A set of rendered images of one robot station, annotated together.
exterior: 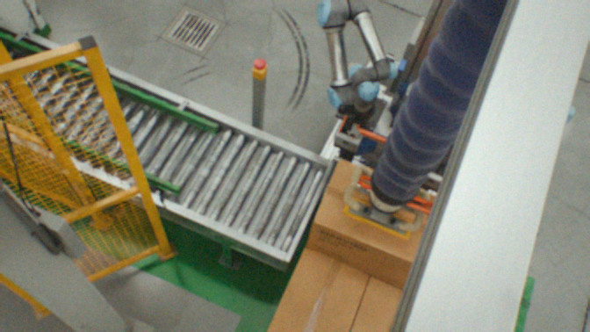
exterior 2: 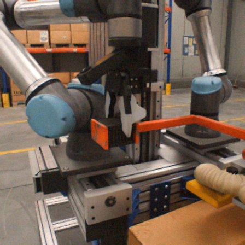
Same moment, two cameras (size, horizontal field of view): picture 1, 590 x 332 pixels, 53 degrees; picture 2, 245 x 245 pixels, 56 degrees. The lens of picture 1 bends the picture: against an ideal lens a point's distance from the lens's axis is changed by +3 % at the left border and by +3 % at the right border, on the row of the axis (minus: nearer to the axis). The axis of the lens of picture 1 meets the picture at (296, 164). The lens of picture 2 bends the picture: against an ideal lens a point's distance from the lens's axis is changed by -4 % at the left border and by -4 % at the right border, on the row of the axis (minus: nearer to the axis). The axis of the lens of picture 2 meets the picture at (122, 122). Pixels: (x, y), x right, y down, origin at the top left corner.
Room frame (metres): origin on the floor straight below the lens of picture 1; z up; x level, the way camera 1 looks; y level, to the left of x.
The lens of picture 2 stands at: (1.12, 0.11, 1.35)
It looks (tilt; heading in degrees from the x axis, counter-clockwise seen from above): 15 degrees down; 319
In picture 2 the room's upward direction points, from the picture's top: straight up
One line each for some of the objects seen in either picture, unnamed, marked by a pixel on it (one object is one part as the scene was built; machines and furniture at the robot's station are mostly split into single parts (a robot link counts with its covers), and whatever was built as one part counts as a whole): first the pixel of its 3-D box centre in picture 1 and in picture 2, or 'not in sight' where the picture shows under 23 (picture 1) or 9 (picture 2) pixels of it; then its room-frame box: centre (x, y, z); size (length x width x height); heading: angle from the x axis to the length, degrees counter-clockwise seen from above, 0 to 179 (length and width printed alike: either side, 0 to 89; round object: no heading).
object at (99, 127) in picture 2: (349, 126); (114, 130); (1.55, -0.23, 1.18); 0.09 x 0.08 x 0.05; 167
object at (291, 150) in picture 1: (161, 99); not in sight; (1.92, 0.92, 0.50); 2.31 x 0.05 x 0.19; 75
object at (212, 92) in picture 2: not in sight; (206, 93); (1.63, -0.78, 1.20); 0.13 x 0.12 x 0.14; 100
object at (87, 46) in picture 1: (61, 214); not in sight; (0.87, 1.03, 1.05); 0.87 x 0.10 x 2.10; 127
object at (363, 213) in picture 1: (378, 216); not in sight; (1.13, -0.44, 1.07); 0.34 x 0.10 x 0.05; 77
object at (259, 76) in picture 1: (257, 114); not in sight; (1.94, 0.30, 0.50); 0.07 x 0.07 x 1.00; 75
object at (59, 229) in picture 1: (48, 228); not in sight; (0.62, 0.82, 1.62); 0.20 x 0.05 x 0.30; 75
